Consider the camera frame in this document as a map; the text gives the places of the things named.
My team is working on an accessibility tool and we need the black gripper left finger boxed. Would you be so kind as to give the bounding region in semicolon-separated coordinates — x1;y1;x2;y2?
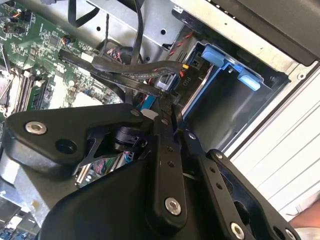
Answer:
4;103;189;232

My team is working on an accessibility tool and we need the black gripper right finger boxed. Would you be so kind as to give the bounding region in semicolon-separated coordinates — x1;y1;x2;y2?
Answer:
172;104;301;240

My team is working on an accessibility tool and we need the hard disk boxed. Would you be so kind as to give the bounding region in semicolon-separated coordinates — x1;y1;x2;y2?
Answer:
183;41;276;155

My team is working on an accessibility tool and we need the black data wire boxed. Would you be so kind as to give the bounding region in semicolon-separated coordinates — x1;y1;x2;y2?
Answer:
58;48;176;111

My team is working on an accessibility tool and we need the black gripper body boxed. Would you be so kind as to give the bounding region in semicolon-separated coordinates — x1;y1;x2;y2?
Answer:
37;159;226;240

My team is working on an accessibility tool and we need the person's hand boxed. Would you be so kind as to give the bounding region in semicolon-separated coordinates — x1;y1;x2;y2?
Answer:
291;196;320;230

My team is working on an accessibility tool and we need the black sleeved power wire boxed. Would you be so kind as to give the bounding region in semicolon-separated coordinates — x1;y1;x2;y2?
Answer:
91;56;201;101

